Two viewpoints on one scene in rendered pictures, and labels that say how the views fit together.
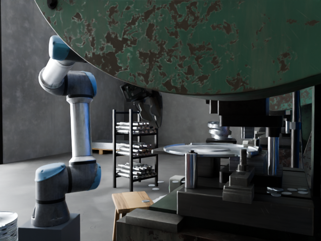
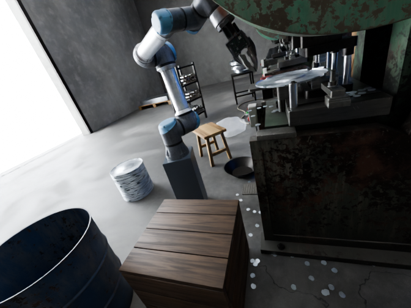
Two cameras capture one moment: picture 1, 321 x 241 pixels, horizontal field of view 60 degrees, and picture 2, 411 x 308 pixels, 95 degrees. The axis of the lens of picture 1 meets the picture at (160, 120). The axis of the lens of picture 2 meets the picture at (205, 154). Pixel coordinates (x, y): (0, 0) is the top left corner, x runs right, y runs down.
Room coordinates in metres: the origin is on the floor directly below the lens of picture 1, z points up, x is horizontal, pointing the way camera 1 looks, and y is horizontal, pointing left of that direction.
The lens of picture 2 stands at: (0.04, 0.31, 0.95)
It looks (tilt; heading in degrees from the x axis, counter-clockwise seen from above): 26 degrees down; 359
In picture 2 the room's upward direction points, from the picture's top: 16 degrees counter-clockwise
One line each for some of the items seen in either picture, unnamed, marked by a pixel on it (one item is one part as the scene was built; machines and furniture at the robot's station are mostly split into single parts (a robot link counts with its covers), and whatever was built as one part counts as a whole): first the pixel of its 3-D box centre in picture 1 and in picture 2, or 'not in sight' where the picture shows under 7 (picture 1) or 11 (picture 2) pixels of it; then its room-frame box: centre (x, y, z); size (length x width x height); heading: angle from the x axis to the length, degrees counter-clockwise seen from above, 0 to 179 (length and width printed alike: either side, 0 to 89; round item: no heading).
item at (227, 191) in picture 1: (242, 170); (333, 85); (0.67, -0.20, 0.76); 0.17 x 0.06 x 0.10; 155
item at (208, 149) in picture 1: (209, 148); (288, 77); (0.88, -0.15, 0.78); 0.29 x 0.29 x 0.01
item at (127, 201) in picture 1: (133, 224); (211, 143); (1.84, 0.18, 0.16); 0.34 x 0.24 x 0.34; 16
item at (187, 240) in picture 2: not in sight; (196, 256); (0.62, 0.46, 0.18); 0.40 x 0.38 x 0.35; 66
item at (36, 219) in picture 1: (50, 208); (175, 148); (1.16, 0.46, 0.50); 0.15 x 0.15 x 0.10
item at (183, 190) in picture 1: (251, 187); (321, 96); (0.82, -0.27, 0.68); 0.45 x 0.30 x 0.06; 155
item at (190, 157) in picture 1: (191, 168); (293, 94); (0.72, -0.08, 0.75); 0.03 x 0.03 x 0.10; 65
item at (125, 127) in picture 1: (134, 148); (185, 95); (3.41, 0.31, 0.47); 0.46 x 0.43 x 0.95; 45
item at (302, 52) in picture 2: (252, 124); (323, 49); (0.82, -0.27, 0.86); 0.20 x 0.16 x 0.05; 155
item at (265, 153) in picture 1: (249, 159); (320, 77); (0.82, -0.26, 0.76); 0.15 x 0.09 x 0.05; 155
